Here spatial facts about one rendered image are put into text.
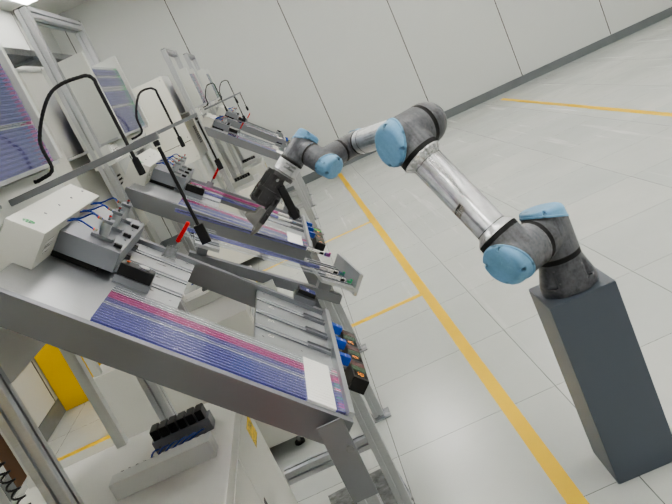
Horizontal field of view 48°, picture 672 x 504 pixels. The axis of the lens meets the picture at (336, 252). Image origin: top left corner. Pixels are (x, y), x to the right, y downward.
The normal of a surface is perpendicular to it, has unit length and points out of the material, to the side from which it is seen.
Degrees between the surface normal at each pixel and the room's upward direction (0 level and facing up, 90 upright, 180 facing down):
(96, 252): 90
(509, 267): 96
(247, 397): 90
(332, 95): 90
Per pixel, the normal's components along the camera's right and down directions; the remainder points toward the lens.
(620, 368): 0.06, 0.24
